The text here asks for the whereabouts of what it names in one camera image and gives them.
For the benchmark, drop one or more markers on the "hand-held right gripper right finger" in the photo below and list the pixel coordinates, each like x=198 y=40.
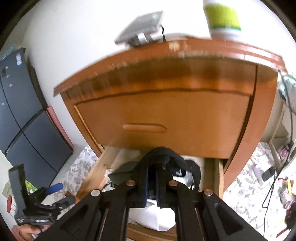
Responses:
x=158 y=187

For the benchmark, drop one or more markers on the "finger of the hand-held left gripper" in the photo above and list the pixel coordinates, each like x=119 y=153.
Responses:
x=66 y=202
x=54 y=188

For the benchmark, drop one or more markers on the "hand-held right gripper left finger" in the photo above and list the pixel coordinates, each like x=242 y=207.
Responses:
x=145 y=187

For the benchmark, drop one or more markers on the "white cloth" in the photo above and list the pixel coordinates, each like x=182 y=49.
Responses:
x=150 y=217

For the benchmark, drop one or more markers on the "black garment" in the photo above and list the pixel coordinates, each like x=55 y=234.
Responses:
x=161 y=153

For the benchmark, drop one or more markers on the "wooden drawer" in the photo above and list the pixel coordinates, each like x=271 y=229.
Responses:
x=161 y=111
x=217 y=176

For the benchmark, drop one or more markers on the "person's left hand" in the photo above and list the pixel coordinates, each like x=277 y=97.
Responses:
x=26 y=233

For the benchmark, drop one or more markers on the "green printed package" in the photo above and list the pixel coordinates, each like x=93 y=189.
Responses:
x=31 y=186

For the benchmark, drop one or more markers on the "pink board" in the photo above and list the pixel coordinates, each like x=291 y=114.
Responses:
x=60 y=129

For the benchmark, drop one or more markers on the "dark blue cabinet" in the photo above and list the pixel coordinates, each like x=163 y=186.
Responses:
x=23 y=129

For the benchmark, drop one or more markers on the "floral blanket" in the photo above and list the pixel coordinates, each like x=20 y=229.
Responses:
x=242 y=180

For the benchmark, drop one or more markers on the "white power strip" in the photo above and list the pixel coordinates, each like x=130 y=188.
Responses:
x=257 y=172

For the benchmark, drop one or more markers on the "black power adapter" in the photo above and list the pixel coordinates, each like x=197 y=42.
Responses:
x=268 y=173

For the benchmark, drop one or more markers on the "wooden nightstand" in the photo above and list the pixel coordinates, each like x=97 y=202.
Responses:
x=161 y=71

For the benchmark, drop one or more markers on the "pile of colourful small items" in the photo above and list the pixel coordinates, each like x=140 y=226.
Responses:
x=286 y=192

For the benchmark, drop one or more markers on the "white cut-out rack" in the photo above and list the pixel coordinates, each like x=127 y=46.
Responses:
x=277 y=136

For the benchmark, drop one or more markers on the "black lace cloth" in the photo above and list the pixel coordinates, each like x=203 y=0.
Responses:
x=291 y=217

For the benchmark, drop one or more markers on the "grey flat device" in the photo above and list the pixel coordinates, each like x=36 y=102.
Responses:
x=141 y=25

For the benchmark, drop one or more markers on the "crumpled plastic bag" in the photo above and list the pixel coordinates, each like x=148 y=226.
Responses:
x=285 y=85

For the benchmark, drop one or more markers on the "white bottle with green label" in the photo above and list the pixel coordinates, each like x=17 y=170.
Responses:
x=223 y=16

